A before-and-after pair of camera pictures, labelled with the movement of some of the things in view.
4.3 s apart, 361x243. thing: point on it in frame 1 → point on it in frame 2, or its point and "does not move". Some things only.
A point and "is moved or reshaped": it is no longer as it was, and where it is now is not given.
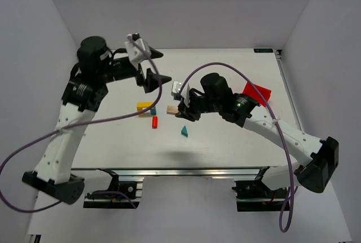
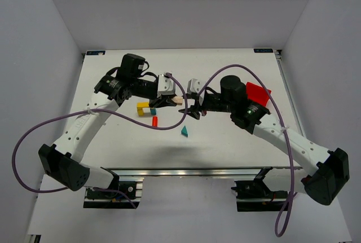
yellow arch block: (140, 105) does not move
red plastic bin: (253, 93) does not move
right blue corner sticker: (263, 51) does not move
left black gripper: (141, 71) → (159, 101)
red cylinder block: (155, 122) does not move
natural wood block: (172, 110) is moved or reshaped
